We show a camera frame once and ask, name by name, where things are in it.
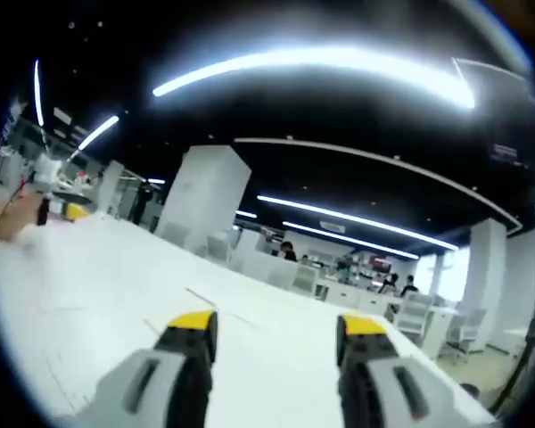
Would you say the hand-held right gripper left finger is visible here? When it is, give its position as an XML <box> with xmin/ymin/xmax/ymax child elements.
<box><xmin>82</xmin><ymin>309</ymin><xmax>219</xmax><ymax>428</ymax></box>

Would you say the long ceiling light strip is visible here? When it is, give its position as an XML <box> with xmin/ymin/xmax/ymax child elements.
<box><xmin>152</xmin><ymin>47</ymin><xmax>476</xmax><ymax>111</ymax></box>

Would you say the short ceiling light strip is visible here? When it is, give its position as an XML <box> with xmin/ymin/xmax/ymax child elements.
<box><xmin>77</xmin><ymin>114</ymin><xmax>120</xmax><ymax>152</ymax></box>

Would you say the white square pillar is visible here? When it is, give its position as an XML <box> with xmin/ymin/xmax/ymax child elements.
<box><xmin>154</xmin><ymin>144</ymin><xmax>252</xmax><ymax>259</ymax></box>

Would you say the double ceiling light strip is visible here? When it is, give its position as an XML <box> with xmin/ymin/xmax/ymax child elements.
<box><xmin>256</xmin><ymin>193</ymin><xmax>460</xmax><ymax>260</ymax></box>

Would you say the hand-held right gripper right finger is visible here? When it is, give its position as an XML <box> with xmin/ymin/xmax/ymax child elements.
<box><xmin>336</xmin><ymin>311</ymin><xmax>455</xmax><ymax>428</ymax></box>

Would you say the white slim pillar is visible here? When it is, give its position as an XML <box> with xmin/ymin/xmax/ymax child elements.
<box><xmin>461</xmin><ymin>218</ymin><xmax>508</xmax><ymax>313</ymax></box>

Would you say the thin black cable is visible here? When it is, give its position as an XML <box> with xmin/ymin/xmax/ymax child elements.
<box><xmin>0</xmin><ymin>176</ymin><xmax>33</xmax><ymax>244</ymax></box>

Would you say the white office chair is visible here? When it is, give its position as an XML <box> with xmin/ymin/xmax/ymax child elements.
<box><xmin>394</xmin><ymin>292</ymin><xmax>436</xmax><ymax>353</ymax></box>
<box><xmin>292</xmin><ymin>262</ymin><xmax>317</xmax><ymax>291</ymax></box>

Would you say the white desk row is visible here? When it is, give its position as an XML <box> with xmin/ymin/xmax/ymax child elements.
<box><xmin>314</xmin><ymin>276</ymin><xmax>463</xmax><ymax>360</ymax></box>

